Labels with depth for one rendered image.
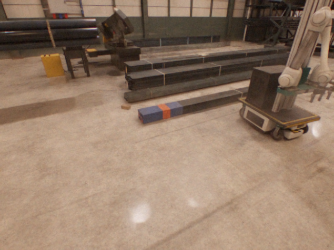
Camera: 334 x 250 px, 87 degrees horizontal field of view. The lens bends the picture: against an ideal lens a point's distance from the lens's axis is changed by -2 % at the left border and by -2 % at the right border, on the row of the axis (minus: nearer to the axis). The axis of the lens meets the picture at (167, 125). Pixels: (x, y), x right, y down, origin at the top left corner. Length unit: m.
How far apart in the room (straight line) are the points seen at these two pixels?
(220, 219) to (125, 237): 0.79
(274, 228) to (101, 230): 1.41
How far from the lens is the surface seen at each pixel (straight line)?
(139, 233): 1.68
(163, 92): 3.86
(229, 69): 5.19
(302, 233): 1.98
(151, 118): 2.91
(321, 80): 2.34
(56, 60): 6.20
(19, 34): 3.87
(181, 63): 4.98
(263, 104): 2.96
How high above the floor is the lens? 1.47
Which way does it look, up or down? 31 degrees down
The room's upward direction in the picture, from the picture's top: straight up
